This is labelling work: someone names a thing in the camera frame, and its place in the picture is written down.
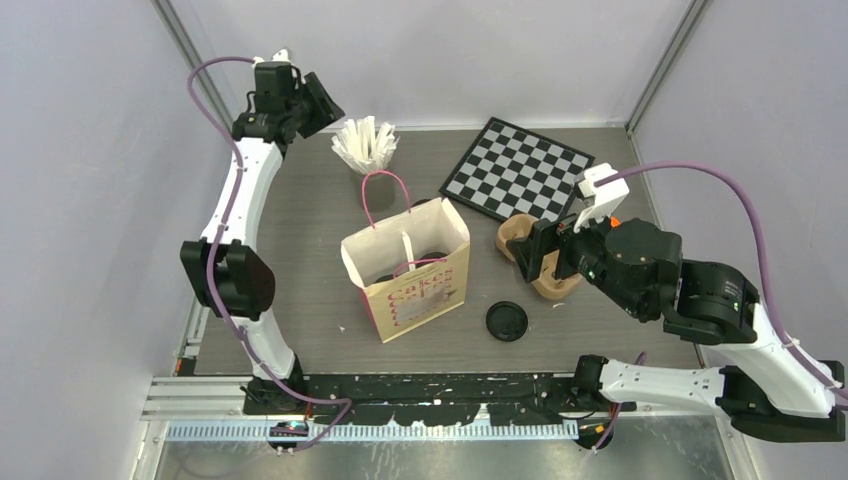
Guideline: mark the white straw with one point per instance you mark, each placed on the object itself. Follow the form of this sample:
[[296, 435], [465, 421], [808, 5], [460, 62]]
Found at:
[[409, 252]]

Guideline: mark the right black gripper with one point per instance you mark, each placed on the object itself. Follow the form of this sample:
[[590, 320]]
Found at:
[[546, 234]]

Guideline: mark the black coffee cup lid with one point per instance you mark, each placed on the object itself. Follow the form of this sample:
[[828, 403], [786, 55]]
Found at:
[[506, 321]]

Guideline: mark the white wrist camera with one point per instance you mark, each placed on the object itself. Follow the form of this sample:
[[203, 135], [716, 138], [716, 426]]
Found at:
[[283, 55], [601, 200]]

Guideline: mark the black lidded coffee cup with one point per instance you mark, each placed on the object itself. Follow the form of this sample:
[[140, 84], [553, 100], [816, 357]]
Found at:
[[435, 255]]

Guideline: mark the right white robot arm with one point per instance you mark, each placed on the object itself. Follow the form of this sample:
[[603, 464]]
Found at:
[[763, 390]]

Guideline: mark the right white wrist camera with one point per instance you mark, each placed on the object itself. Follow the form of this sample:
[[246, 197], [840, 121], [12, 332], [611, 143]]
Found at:
[[601, 200]]

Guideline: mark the bundle of white wrapped straws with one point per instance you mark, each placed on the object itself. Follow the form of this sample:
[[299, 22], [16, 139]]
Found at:
[[364, 145]]

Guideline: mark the black and white chessboard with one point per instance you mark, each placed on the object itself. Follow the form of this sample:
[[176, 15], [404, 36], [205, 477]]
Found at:
[[511, 170]]

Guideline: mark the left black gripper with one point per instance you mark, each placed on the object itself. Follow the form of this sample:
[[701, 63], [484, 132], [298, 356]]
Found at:
[[327, 112]]

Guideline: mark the grey cylindrical straw holder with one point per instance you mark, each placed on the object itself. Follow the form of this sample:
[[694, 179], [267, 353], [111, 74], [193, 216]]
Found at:
[[379, 192]]

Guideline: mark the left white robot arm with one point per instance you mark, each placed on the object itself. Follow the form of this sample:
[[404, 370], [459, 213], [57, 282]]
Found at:
[[224, 269]]

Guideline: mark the brown cardboard cup carrier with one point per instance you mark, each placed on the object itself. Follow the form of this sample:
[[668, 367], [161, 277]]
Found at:
[[519, 226]]

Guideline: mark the pink and cream paper bag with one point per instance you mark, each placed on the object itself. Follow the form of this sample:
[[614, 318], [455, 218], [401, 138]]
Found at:
[[415, 297]]

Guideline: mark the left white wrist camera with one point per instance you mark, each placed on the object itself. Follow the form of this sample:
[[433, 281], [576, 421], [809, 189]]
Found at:
[[283, 55]]

